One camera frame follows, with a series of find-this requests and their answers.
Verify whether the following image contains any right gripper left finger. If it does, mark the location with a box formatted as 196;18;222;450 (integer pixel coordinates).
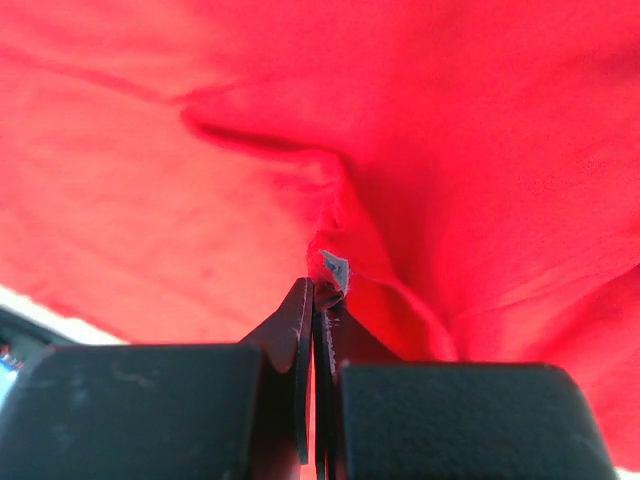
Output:
1;278;314;479

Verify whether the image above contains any red t shirt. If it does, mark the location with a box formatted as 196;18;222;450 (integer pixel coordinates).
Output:
1;1;639;473

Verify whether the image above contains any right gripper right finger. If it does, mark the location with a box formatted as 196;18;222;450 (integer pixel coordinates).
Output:
313;250;617;479

